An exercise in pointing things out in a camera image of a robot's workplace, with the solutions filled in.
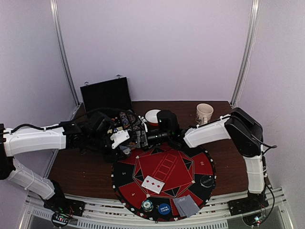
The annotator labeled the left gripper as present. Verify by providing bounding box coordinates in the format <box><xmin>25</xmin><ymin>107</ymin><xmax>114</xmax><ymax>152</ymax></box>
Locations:
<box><xmin>86</xmin><ymin>133</ymin><xmax>128</xmax><ymax>164</ymax></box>

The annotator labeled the blue backed card deck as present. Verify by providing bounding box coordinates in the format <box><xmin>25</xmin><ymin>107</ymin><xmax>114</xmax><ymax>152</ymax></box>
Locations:
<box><xmin>119</xmin><ymin>146</ymin><xmax>131</xmax><ymax>155</ymax></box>

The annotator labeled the face-up diamonds card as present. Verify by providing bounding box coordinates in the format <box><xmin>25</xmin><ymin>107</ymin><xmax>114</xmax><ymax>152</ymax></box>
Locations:
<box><xmin>141</xmin><ymin>176</ymin><xmax>165</xmax><ymax>194</ymax></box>

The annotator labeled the stack of poker chips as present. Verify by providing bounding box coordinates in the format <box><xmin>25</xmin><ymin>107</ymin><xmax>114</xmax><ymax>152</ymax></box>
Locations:
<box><xmin>141</xmin><ymin>199</ymin><xmax>153</xmax><ymax>212</ymax></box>

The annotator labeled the blue small blind button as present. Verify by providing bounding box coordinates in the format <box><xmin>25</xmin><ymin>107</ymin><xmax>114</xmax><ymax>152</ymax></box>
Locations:
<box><xmin>158</xmin><ymin>203</ymin><xmax>171</xmax><ymax>215</ymax></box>

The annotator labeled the dealt face-down card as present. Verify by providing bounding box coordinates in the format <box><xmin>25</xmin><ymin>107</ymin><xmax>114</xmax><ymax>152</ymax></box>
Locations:
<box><xmin>173</xmin><ymin>196</ymin><xmax>189</xmax><ymax>217</ymax></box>
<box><xmin>186</xmin><ymin>195</ymin><xmax>200</xmax><ymax>218</ymax></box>

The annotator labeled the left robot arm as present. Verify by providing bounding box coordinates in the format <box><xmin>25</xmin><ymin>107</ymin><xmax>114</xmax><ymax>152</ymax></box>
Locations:
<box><xmin>0</xmin><ymin>112</ymin><xmax>130</xmax><ymax>212</ymax></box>

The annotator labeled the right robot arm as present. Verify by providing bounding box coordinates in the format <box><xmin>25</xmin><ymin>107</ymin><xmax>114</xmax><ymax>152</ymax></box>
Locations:
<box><xmin>133</xmin><ymin>108</ymin><xmax>266</xmax><ymax>211</ymax></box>

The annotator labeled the white bowl orange outside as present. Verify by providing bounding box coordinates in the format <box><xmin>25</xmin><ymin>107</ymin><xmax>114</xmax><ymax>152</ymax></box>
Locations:
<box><xmin>145</xmin><ymin>109</ymin><xmax>160</xmax><ymax>126</ymax></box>

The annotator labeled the chip row in case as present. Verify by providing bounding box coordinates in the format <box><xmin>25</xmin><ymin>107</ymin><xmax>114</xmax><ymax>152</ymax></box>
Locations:
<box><xmin>126</xmin><ymin>110</ymin><xmax>139</xmax><ymax>130</ymax></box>
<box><xmin>119</xmin><ymin>112</ymin><xmax>131</xmax><ymax>130</ymax></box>

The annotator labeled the cream ceramic mug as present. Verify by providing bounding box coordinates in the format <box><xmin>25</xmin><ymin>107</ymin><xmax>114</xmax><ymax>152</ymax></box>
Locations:
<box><xmin>196</xmin><ymin>103</ymin><xmax>214</xmax><ymax>125</ymax></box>

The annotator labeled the black poker chip case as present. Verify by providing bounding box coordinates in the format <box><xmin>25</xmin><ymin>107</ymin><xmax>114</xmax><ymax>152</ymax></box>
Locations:
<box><xmin>81</xmin><ymin>77</ymin><xmax>134</xmax><ymax>131</ymax></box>

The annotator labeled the round red black poker mat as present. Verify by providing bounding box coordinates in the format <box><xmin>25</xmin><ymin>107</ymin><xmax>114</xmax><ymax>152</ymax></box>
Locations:
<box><xmin>112</xmin><ymin>143</ymin><xmax>216</xmax><ymax>221</ymax></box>

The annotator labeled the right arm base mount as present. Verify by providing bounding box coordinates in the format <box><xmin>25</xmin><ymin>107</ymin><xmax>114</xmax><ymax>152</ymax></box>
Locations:
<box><xmin>228</xmin><ymin>198</ymin><xmax>269</xmax><ymax>227</ymax></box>

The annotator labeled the left aluminium frame post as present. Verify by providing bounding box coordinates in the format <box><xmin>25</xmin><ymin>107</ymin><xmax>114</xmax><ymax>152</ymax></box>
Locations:
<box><xmin>50</xmin><ymin>0</ymin><xmax>80</xmax><ymax>106</ymax></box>

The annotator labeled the aluminium frame post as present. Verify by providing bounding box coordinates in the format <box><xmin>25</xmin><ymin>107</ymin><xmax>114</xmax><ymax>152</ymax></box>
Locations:
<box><xmin>50</xmin><ymin>0</ymin><xmax>80</xmax><ymax>106</ymax></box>
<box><xmin>230</xmin><ymin>0</ymin><xmax>261</xmax><ymax>108</ymax></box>

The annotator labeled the right aluminium frame post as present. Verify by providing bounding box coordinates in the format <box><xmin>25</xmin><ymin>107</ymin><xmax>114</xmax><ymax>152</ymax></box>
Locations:
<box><xmin>230</xmin><ymin>0</ymin><xmax>261</xmax><ymax>108</ymax></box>

